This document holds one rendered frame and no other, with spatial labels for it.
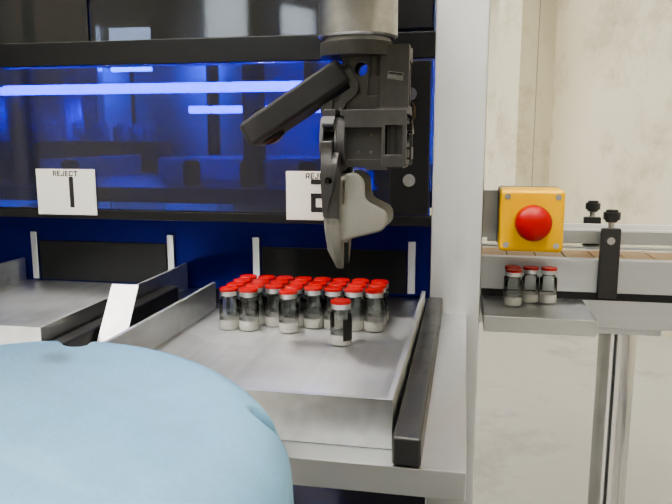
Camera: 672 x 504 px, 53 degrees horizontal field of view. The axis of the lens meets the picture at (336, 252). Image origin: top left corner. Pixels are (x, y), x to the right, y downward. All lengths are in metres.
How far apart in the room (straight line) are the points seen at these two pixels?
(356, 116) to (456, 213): 0.23
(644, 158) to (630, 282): 3.38
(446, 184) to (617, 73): 3.78
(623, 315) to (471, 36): 0.41
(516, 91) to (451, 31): 4.13
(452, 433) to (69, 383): 0.35
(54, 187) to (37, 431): 0.79
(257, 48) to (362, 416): 0.51
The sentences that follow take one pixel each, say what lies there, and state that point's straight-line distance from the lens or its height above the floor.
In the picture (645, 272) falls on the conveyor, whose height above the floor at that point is 0.92.
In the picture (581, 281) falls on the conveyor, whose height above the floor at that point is 0.90.
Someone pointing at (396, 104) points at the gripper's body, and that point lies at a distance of 0.64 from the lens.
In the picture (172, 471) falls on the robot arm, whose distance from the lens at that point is 0.17.
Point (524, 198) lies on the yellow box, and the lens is 0.81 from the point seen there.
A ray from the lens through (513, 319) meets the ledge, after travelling 0.84.
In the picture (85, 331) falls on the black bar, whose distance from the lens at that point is 0.72.
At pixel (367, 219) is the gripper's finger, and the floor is 1.01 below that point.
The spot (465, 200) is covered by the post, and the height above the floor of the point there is 1.02.
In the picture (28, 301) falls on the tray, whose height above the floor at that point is 0.88.
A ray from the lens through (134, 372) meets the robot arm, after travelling 0.21.
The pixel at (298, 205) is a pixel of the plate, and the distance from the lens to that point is 0.83.
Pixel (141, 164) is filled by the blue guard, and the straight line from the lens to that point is 0.90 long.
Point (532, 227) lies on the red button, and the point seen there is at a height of 0.99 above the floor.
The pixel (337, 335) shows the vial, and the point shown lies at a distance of 0.68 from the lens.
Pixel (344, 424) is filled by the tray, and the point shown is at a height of 0.90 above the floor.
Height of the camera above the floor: 1.09
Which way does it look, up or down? 9 degrees down
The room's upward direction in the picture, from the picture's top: straight up
